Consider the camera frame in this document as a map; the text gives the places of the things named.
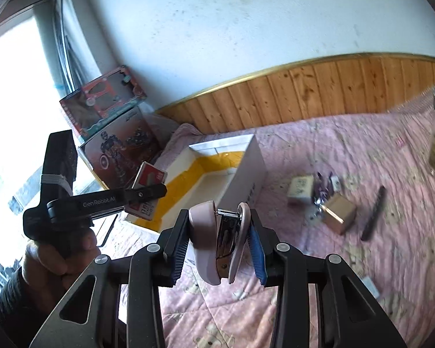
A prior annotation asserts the red white small box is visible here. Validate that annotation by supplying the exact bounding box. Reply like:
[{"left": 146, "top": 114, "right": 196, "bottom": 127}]
[{"left": 125, "top": 162, "right": 167, "bottom": 221}]

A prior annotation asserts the black marker pen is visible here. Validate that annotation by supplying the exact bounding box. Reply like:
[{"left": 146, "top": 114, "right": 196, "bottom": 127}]
[{"left": 360, "top": 185, "right": 387, "bottom": 242}]

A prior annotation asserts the tan small box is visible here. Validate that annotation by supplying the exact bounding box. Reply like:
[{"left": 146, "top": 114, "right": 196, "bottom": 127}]
[{"left": 321, "top": 193, "right": 357, "bottom": 235}]

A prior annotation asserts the purple action figure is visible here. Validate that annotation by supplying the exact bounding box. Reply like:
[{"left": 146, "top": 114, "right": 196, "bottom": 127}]
[{"left": 309, "top": 172, "right": 334, "bottom": 222}]

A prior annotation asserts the white lighter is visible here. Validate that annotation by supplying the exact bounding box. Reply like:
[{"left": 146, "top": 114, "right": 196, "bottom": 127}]
[{"left": 329, "top": 175, "right": 342, "bottom": 193}]

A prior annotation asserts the tissue pack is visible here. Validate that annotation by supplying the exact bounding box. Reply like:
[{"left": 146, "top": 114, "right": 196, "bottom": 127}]
[{"left": 287, "top": 174, "right": 314, "bottom": 204}]

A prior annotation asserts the pink stapler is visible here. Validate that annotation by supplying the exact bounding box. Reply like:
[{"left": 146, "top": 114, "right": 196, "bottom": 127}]
[{"left": 188, "top": 200, "right": 251, "bottom": 286}]

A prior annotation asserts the dark sleeve left forearm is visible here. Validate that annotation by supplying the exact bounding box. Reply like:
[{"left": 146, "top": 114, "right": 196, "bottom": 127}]
[{"left": 0, "top": 269, "right": 49, "bottom": 347}]

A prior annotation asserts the person's left hand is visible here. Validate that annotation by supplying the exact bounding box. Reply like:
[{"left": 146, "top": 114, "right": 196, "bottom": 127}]
[{"left": 22, "top": 229, "right": 100, "bottom": 315}]

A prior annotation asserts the white small item on quilt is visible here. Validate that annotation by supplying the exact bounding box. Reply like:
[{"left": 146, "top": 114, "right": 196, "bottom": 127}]
[{"left": 361, "top": 276, "right": 380, "bottom": 299}]

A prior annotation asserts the robot toy box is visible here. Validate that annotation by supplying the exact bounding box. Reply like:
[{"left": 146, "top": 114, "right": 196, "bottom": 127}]
[{"left": 81, "top": 107, "right": 160, "bottom": 189}]

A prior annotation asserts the red teal toy box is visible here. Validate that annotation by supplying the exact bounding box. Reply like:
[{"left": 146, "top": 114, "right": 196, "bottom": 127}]
[{"left": 60, "top": 65, "right": 147, "bottom": 142}]

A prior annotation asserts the pink bear quilt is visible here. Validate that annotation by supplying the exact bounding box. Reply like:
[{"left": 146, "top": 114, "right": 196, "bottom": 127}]
[{"left": 159, "top": 111, "right": 435, "bottom": 347}]

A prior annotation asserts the white cardboard box yellow tape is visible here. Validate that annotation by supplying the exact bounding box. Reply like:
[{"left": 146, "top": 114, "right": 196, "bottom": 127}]
[{"left": 125, "top": 134, "right": 266, "bottom": 233}]

